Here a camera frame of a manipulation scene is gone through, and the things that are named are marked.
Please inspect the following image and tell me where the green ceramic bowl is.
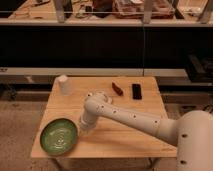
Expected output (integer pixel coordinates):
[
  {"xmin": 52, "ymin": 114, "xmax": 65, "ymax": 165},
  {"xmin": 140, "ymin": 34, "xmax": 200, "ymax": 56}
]
[{"xmin": 40, "ymin": 118, "xmax": 78, "ymax": 156}]

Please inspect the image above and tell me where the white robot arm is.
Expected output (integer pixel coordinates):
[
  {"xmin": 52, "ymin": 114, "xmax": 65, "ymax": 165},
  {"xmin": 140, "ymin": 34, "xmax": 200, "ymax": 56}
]
[{"xmin": 79, "ymin": 92, "xmax": 213, "ymax": 171}]

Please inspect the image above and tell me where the dark red object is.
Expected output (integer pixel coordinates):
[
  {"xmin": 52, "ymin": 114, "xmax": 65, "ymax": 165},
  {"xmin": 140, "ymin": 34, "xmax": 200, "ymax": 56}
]
[{"xmin": 112, "ymin": 82, "xmax": 123, "ymax": 96}]

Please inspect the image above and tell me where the black rectangular device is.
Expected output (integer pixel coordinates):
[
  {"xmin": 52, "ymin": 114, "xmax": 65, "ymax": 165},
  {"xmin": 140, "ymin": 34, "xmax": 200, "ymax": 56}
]
[{"xmin": 132, "ymin": 84, "xmax": 142, "ymax": 100}]

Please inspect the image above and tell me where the white cup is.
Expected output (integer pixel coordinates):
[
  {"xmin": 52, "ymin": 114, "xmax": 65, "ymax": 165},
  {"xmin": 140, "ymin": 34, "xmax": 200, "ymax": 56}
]
[{"xmin": 57, "ymin": 75, "xmax": 71, "ymax": 95}]

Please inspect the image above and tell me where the wooden table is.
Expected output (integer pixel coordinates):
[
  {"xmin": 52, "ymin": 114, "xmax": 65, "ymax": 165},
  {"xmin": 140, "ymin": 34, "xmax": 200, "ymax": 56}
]
[{"xmin": 40, "ymin": 77, "xmax": 176, "ymax": 159}]

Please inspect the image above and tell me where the pink packaged item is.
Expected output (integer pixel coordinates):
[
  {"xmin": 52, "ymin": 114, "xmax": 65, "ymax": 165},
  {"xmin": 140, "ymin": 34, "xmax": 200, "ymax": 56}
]
[{"xmin": 112, "ymin": 0, "xmax": 175, "ymax": 19}]

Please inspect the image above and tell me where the black box on shelf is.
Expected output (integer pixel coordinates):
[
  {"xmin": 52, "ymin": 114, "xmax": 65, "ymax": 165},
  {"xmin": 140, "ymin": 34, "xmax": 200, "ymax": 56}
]
[{"xmin": 185, "ymin": 55, "xmax": 213, "ymax": 83}]

